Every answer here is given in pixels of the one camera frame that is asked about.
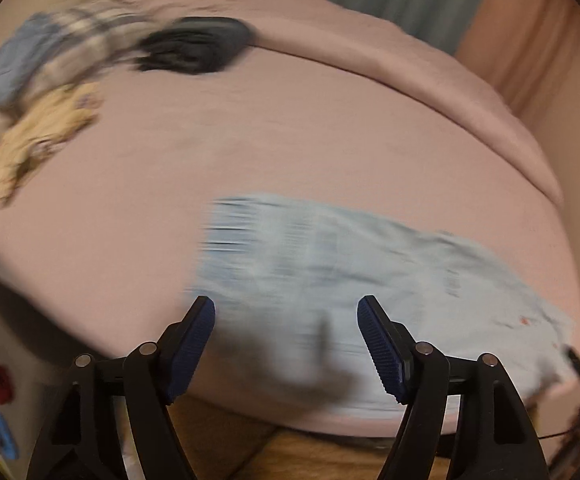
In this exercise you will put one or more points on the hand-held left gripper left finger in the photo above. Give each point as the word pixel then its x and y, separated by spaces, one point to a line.
pixel 192 350

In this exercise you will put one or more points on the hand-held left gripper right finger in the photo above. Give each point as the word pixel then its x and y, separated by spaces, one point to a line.
pixel 379 350

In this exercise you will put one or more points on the light blue denim pants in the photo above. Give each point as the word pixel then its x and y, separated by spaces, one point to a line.
pixel 320 270

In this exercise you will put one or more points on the dark folded pants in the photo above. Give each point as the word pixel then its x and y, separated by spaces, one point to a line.
pixel 195 45

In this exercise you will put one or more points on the bed with pink sheet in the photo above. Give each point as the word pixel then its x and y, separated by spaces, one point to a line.
pixel 270 150

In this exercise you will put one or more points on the yellow printed cloth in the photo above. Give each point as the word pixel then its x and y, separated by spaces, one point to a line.
pixel 45 125

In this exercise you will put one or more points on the pink duvet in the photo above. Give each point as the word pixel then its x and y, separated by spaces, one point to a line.
pixel 369 45

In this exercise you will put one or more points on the plaid cloth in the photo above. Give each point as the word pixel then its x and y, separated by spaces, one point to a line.
pixel 85 45

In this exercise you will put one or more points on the blue jeans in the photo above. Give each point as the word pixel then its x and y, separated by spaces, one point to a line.
pixel 5 70

